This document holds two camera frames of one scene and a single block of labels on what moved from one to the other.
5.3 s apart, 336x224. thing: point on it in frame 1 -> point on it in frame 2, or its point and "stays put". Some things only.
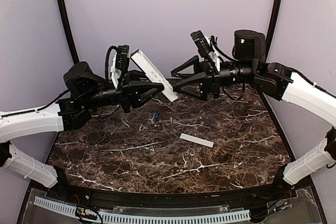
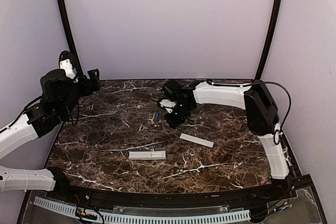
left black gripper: (132, 87) -> (88, 89)
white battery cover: (197, 140) stays put
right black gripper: (209, 80) -> (174, 123)
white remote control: (153, 72) -> (160, 155)
